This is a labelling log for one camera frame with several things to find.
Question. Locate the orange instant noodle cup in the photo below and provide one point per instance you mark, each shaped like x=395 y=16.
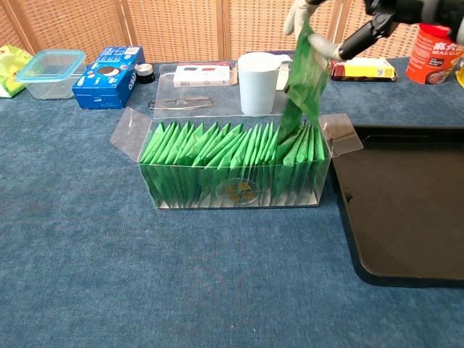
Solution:
x=427 y=58

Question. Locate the yellow package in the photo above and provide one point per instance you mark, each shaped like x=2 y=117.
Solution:
x=461 y=72

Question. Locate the clear container with blue rim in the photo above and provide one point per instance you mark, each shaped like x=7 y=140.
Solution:
x=50 y=87

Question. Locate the blue Oreo cookie box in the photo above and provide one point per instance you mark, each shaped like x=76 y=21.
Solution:
x=105 y=83

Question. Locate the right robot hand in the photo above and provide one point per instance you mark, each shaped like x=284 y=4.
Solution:
x=417 y=11

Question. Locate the blue tablecloth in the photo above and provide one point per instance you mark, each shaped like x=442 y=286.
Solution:
x=181 y=272

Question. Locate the light blue plastic mug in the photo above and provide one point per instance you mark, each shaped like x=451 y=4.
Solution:
x=257 y=87

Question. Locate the light green snack bag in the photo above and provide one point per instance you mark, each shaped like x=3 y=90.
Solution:
x=9 y=69

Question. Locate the clear box of green packets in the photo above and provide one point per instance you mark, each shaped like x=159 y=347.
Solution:
x=237 y=192

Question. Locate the small black silver jar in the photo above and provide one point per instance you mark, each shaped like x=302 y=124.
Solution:
x=145 y=74

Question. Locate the white box red blue print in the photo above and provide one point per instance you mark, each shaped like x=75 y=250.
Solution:
x=199 y=78

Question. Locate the thin-framed eyeglasses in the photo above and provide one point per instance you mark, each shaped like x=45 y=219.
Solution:
x=174 y=105

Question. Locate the black plastic tray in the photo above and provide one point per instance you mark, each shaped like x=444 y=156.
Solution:
x=406 y=203

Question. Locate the yellow and brown carton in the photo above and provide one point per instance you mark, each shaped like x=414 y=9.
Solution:
x=366 y=69

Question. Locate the wicker folding screen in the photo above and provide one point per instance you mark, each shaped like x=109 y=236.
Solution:
x=181 y=29

